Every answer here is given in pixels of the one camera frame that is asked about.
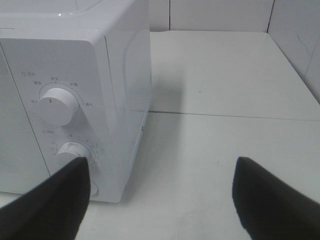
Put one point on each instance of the white microwave oven body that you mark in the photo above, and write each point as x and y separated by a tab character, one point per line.
99	51

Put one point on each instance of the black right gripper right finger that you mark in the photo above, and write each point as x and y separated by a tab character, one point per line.
270	209

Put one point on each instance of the white round knob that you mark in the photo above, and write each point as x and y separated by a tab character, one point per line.
70	151
57	106

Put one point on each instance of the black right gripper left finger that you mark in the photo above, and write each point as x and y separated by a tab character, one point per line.
53	210

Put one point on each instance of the white microwave door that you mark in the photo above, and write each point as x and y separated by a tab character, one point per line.
22	166

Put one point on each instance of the round white door button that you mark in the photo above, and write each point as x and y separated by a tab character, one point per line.
94	190

